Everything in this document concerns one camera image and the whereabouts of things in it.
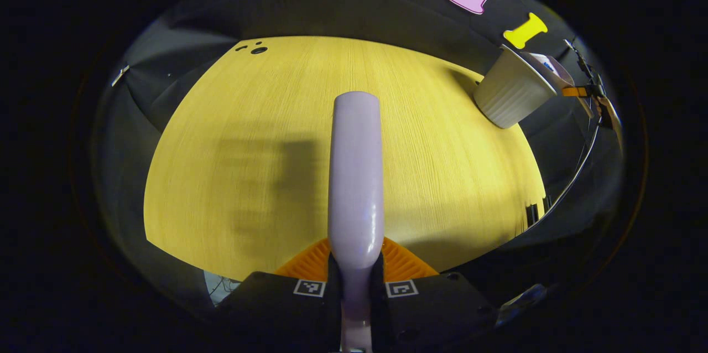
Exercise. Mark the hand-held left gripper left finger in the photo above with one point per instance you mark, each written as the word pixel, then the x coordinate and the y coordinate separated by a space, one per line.
pixel 276 309

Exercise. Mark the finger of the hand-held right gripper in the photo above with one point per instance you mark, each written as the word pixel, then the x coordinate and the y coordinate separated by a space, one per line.
pixel 574 91

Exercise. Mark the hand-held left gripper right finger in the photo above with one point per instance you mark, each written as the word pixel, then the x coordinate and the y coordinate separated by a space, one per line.
pixel 437 309

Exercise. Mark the white ribbed garbage bin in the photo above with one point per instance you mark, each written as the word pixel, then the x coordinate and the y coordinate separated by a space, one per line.
pixel 511 93

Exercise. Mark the wooden desktop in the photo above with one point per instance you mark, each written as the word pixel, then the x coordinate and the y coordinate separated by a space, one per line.
pixel 442 176

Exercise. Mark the black backdrop cloth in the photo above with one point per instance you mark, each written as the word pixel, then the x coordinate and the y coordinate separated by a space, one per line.
pixel 359 15

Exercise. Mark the silver metal clip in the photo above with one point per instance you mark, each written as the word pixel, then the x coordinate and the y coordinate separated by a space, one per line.
pixel 120 74

